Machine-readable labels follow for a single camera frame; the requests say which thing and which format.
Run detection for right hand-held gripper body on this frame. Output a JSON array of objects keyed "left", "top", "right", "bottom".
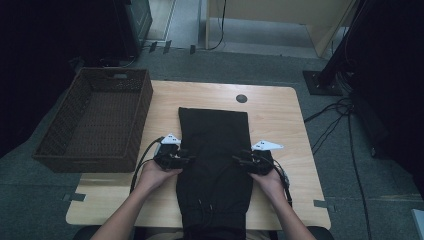
[{"left": 250, "top": 139, "right": 285, "bottom": 176}]

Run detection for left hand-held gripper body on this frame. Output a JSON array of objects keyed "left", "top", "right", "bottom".
[{"left": 153, "top": 133, "right": 182, "bottom": 170}]

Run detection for black pants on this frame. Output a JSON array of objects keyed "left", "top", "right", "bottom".
[{"left": 175, "top": 106, "right": 254, "bottom": 240}]

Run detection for brown wicker basket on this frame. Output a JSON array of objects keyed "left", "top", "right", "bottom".
[{"left": 32, "top": 67, "right": 154, "bottom": 174}]

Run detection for person's left hand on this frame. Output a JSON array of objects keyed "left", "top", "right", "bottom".
[{"left": 138, "top": 160, "right": 184, "bottom": 195}]

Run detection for person's right hand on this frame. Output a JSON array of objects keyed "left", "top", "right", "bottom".
[{"left": 250, "top": 169, "right": 288, "bottom": 203}]

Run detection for grey floor tape strip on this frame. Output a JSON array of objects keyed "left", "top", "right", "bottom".
[
  {"left": 62, "top": 192, "right": 87, "bottom": 203},
  {"left": 313, "top": 198, "right": 336, "bottom": 213}
]

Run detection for black cabinet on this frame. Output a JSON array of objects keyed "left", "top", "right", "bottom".
[{"left": 113, "top": 0, "right": 154, "bottom": 61}]

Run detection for black curtain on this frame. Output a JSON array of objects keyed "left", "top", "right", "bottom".
[
  {"left": 0, "top": 0, "right": 118, "bottom": 158},
  {"left": 346, "top": 0, "right": 424, "bottom": 198}
]

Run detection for white flat object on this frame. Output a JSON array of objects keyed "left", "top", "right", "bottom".
[{"left": 410, "top": 208, "right": 424, "bottom": 240}]

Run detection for left hand-held gripper cable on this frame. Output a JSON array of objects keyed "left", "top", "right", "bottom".
[{"left": 129, "top": 136, "right": 165, "bottom": 194}]

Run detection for hand-held gripper cable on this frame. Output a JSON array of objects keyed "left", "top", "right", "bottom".
[
  {"left": 271, "top": 158, "right": 294, "bottom": 207},
  {"left": 129, "top": 136, "right": 165, "bottom": 194}
]

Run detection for right hand-held gripper cable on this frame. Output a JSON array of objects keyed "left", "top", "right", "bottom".
[{"left": 271, "top": 158, "right": 294, "bottom": 207}]

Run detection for black floor cable bundle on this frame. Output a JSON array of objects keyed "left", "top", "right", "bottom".
[{"left": 303, "top": 97, "right": 354, "bottom": 155}]

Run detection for black stand base plate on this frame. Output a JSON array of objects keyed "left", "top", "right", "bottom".
[{"left": 302, "top": 69, "right": 343, "bottom": 97}]

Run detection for long black floor cable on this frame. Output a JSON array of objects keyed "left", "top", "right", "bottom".
[{"left": 347, "top": 109, "right": 373, "bottom": 240}]

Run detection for black stand post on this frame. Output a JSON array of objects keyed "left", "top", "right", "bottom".
[{"left": 318, "top": 0, "right": 371, "bottom": 88}]

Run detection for black hanging cable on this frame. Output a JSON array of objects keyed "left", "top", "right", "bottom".
[{"left": 208, "top": 0, "right": 228, "bottom": 52}]

